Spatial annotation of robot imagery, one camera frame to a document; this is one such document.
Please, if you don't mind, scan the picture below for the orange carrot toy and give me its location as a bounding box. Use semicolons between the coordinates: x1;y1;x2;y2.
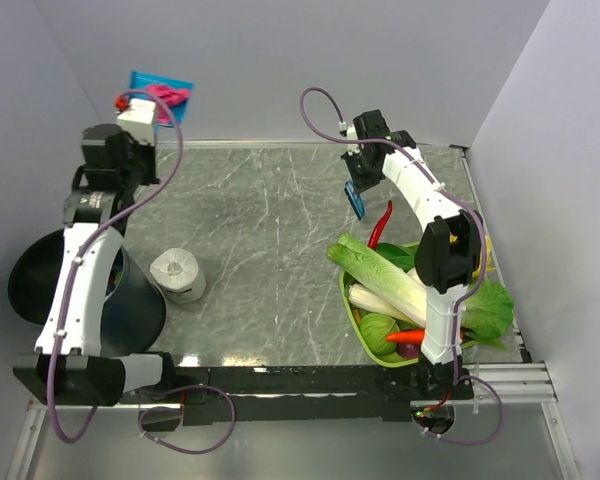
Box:
385;329;426;345

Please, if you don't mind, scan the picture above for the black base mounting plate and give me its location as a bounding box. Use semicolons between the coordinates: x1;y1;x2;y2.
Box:
121;364;474;426

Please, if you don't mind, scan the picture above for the dark round trash bin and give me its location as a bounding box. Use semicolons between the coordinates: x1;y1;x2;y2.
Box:
8;230;166;357

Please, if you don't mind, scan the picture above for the round green cabbage toy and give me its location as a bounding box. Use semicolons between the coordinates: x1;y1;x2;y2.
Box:
359;313;400;357

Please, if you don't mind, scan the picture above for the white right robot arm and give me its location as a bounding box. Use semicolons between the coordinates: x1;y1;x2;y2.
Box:
339;110;484;399

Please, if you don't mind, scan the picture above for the napa cabbage toy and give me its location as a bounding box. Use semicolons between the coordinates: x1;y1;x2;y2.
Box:
326;233;427;328

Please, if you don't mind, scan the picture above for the yellow cabbage toy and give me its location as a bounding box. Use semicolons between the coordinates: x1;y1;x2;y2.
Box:
472;234;495;281

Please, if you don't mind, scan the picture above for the purple onion toy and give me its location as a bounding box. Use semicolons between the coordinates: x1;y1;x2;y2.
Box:
396;343;420;360

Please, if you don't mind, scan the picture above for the green vegetable basket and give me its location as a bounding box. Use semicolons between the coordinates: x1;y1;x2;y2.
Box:
339;242;481;372

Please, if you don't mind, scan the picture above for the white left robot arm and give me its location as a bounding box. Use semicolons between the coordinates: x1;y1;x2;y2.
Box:
13;124;178;407

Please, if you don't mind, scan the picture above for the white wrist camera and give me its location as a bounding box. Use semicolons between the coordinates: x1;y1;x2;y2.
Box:
338;121;358;145
115;95;157;146

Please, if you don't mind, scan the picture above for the green leafy vegetable toy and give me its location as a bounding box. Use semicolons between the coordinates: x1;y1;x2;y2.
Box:
376;243;514;350

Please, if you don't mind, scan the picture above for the blue plastic dustpan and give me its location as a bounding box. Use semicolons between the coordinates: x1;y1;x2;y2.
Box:
129;70;195;124

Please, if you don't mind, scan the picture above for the aluminium front rail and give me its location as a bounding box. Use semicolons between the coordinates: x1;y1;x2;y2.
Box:
14;355;556;407

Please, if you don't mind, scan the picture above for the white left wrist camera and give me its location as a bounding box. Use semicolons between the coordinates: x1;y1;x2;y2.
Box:
115;95;157;146

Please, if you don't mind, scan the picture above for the red chili pepper toy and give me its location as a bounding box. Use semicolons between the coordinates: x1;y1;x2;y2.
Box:
367;200;393;250

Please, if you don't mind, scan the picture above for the white radish toy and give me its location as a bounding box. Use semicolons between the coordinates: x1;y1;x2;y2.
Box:
347;283;425;328

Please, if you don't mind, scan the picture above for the pink paper scrap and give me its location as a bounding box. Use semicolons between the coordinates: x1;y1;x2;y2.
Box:
146;84;193;124

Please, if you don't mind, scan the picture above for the white paper towel roll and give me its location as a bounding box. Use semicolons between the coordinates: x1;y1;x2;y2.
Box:
149;248;206;304

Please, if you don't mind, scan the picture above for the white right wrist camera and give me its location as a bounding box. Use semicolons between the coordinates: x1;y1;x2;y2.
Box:
338;121;358;145

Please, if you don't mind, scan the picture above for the blue hand brush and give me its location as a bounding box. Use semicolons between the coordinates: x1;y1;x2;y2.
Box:
344;180;366;220

